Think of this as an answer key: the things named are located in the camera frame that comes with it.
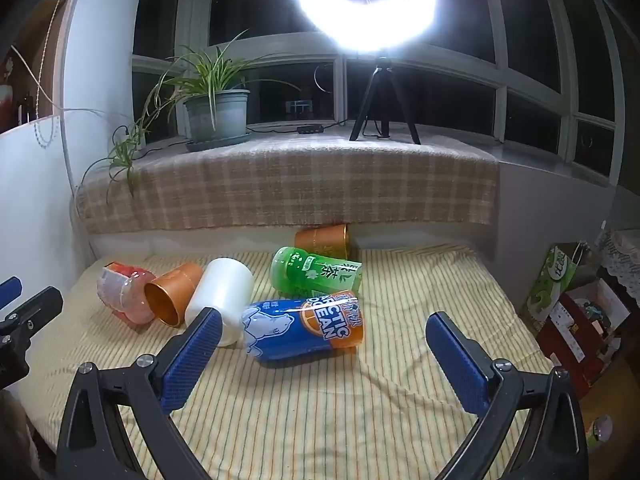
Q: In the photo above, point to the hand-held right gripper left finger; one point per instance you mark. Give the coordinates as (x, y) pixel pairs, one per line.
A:
(192, 360)

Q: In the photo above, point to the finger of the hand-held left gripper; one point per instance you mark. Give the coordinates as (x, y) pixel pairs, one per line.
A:
(10, 292)
(30, 310)

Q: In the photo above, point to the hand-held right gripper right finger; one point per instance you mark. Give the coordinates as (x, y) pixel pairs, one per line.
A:
(457, 365)

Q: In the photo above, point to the blue Arctic Ocean can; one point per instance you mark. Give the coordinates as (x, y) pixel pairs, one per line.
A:
(280, 330)

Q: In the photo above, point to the copper metallic cup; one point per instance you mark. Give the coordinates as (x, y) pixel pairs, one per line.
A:
(320, 240)
(175, 285)

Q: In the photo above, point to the white plastic cup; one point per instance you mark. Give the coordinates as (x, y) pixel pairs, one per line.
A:
(225, 285)

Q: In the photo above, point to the clear red print cup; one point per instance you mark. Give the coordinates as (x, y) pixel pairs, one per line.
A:
(120, 290)

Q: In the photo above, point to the white board panel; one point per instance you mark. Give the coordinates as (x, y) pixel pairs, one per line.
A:
(35, 210)

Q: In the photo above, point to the red cardboard box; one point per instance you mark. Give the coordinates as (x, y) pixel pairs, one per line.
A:
(575, 340)

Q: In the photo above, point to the green paper bag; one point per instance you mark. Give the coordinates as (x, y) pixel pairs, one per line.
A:
(555, 285)

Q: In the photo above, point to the yellow striped bed sheet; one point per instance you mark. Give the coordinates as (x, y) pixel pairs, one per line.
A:
(325, 410)

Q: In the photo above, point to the green tea bottle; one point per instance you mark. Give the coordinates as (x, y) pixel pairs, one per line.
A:
(300, 270)

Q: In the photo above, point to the white lace cloth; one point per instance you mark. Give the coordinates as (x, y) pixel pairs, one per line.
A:
(620, 255)

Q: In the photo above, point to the beige plaid blanket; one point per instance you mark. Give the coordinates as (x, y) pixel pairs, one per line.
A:
(300, 185)

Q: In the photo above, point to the wooden cabinet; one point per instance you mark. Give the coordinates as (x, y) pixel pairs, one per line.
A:
(40, 60)

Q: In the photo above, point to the spider plant in grey pot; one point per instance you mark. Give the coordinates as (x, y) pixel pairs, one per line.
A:
(215, 115)

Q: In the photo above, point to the black power strip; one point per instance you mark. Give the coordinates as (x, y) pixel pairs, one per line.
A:
(310, 129)

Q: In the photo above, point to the black tripod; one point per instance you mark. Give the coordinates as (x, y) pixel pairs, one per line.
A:
(382, 90)

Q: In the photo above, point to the white window frame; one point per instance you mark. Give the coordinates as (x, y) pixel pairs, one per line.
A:
(340, 90)

